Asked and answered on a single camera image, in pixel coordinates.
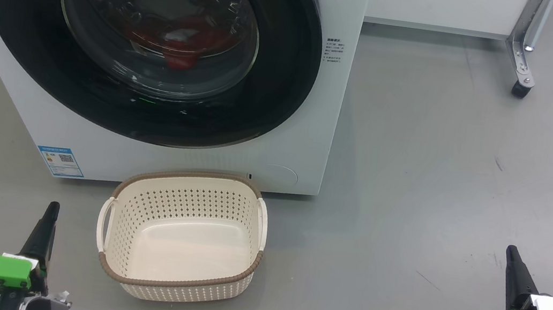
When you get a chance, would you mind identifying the white partition panel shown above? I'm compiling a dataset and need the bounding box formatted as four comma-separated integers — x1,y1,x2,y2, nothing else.
364,0,530,45

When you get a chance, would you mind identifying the printed text notice sticker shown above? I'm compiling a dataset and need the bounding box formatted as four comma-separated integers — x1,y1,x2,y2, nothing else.
322,36,347,66

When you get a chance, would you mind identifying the glass washing machine door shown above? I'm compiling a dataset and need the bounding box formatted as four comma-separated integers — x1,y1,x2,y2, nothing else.
0,0,330,166

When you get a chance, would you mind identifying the cream perforated laundry basket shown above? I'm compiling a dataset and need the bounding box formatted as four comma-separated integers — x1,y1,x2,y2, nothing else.
88,157,274,310

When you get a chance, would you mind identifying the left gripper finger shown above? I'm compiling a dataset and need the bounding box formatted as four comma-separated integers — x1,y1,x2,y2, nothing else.
17,198,61,278

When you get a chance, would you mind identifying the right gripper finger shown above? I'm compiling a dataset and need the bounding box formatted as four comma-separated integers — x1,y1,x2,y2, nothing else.
498,244,546,310

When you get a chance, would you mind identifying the metal panel leg with caster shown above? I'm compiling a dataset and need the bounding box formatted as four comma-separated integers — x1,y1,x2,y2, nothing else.
498,0,553,102

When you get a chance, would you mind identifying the blue energy label sticker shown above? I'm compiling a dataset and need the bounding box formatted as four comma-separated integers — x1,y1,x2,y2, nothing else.
34,144,88,181

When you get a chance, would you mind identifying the red and white jersey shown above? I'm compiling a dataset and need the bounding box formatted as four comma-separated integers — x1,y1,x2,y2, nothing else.
121,7,237,78

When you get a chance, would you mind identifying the white front-load washing machine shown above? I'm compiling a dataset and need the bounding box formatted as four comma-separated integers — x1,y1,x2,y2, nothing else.
0,0,370,217

